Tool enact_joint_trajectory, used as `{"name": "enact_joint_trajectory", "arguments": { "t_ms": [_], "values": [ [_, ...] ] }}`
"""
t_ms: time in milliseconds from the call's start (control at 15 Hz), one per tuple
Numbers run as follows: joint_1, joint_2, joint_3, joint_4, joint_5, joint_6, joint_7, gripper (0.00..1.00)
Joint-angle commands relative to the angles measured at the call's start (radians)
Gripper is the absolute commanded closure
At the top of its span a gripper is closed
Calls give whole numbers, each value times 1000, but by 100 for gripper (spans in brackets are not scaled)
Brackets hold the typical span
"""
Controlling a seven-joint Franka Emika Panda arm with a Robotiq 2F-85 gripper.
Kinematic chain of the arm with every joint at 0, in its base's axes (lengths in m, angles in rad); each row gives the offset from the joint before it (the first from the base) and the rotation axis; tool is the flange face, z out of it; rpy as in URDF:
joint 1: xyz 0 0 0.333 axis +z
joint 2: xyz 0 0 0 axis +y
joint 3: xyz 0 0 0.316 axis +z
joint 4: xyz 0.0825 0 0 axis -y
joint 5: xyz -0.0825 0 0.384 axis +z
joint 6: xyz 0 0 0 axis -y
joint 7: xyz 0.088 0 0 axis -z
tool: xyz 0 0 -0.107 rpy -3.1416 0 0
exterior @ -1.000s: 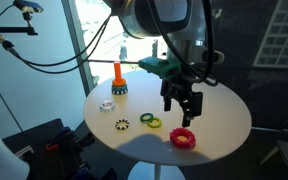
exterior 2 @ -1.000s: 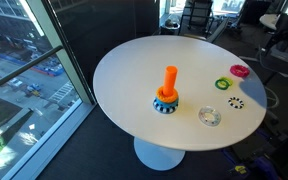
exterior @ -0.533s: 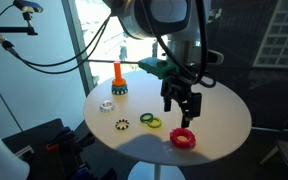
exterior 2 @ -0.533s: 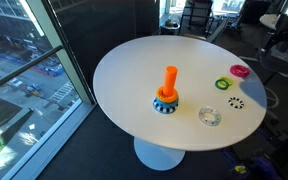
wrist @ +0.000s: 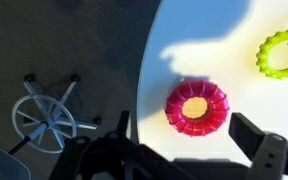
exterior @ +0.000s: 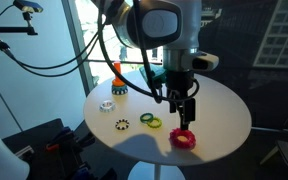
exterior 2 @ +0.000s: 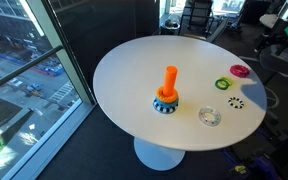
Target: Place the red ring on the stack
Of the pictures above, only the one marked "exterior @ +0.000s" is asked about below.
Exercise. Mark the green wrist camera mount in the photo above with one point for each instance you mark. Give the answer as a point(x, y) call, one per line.
point(155, 75)

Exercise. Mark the dark window handrail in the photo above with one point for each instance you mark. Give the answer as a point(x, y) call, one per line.
point(94, 61)

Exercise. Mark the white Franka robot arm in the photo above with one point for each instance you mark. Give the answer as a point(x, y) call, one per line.
point(184, 20)

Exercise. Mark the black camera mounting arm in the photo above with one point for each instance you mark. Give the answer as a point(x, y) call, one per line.
point(10, 30)

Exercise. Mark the white rounded plastic housing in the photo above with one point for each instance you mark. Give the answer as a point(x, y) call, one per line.
point(0, 160)

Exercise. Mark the grey window mullion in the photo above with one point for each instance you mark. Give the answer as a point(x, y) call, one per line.
point(80, 50)

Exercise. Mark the blue black clamp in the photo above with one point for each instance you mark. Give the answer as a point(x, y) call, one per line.
point(80, 173)

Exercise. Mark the black orange clamp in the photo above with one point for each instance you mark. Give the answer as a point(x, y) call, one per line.
point(55, 143)

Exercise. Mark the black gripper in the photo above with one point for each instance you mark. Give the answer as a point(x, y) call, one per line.
point(180, 81)

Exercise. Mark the orange stacking peg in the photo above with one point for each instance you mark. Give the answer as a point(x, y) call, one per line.
point(117, 71)

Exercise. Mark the white table pedestal base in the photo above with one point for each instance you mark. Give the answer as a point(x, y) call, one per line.
point(140, 173)

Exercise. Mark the blue-grey stereo camera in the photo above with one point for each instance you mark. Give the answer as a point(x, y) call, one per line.
point(27, 6)

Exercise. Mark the black backdrop panel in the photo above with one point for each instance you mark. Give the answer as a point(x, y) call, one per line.
point(250, 93)

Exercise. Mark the black equipment stand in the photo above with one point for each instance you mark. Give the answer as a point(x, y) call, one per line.
point(40, 160)

